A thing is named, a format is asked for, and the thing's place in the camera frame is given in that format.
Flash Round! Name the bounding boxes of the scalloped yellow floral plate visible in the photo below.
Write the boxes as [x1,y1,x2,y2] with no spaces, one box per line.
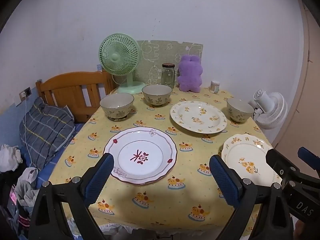
[221,134,282,186]

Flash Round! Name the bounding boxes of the floral ceramic bowl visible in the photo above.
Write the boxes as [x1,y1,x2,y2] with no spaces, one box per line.
[227,98,254,122]
[142,85,172,106]
[100,93,135,120]

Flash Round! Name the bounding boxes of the red pattern white plate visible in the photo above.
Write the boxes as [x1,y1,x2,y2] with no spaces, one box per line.
[104,127,177,185]

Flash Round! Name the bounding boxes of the large yellow floral plate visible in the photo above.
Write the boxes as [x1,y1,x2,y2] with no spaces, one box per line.
[170,101,227,134]

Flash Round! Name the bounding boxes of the blue bed sheet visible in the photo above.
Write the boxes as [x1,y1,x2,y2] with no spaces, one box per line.
[35,124,84,189]

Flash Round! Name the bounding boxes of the pile of clothes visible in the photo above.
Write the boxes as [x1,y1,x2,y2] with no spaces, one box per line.
[1,144,39,238]

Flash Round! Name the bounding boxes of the white clip fan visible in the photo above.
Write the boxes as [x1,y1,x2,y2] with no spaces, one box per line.
[249,89,288,130]

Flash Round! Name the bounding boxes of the grey plaid pillow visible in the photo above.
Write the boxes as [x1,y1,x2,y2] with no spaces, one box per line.
[19,97,75,170]

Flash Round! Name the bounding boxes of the yellow patterned tablecloth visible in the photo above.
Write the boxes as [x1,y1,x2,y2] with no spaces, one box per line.
[49,88,270,232]

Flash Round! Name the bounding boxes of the cotton swab container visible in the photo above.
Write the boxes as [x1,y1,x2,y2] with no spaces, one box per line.
[209,80,220,94]

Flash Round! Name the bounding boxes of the purple plush toy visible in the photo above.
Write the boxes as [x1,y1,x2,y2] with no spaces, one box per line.
[177,55,203,93]

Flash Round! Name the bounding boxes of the green desk fan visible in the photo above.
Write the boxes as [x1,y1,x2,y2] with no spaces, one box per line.
[98,33,145,94]

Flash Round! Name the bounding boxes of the glass jar dark lid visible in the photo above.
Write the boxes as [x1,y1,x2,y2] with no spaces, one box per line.
[161,63,175,88]

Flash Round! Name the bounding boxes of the wall power outlet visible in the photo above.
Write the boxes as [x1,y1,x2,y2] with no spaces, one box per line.
[24,87,31,98]

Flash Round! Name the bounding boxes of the green patterned wall mat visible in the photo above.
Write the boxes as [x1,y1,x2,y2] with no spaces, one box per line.
[133,40,203,85]

